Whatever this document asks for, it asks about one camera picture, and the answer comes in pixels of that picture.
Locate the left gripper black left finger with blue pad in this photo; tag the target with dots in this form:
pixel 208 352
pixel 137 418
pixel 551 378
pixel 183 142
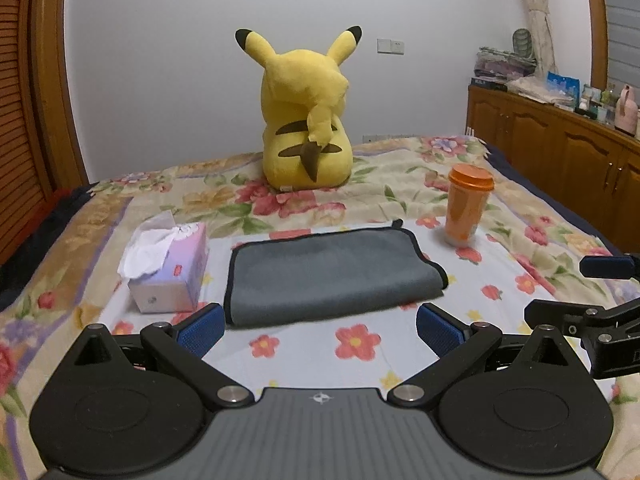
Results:
pixel 123 405

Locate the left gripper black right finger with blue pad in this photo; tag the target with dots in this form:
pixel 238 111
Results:
pixel 504 404

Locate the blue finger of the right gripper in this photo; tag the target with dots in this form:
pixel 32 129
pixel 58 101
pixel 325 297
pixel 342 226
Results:
pixel 626 266

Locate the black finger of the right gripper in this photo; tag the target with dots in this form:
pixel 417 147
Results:
pixel 609 336

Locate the brown wooden cabinet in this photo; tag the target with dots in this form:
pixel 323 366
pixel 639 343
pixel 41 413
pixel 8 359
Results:
pixel 591 170

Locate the pink tissue box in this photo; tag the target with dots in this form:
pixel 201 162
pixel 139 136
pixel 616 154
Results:
pixel 163 264

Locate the orange plastic cup with lid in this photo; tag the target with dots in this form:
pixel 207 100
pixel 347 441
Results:
pixel 468 192

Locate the pink bag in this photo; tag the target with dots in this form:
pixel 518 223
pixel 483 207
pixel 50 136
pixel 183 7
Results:
pixel 626 112

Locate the blue white box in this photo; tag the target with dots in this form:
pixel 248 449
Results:
pixel 564 89

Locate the grey folded towel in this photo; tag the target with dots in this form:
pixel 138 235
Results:
pixel 318 276

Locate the stack of folded clothes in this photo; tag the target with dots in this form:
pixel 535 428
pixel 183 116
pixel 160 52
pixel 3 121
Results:
pixel 498 66

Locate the wooden louvered door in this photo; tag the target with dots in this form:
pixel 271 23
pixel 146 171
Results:
pixel 40 153

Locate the beige curtain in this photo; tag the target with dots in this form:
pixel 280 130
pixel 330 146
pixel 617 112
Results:
pixel 539 23

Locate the yellow Pikachu plush toy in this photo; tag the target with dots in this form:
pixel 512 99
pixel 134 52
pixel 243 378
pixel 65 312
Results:
pixel 302 98

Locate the white wall switch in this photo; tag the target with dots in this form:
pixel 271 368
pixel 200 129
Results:
pixel 390 46

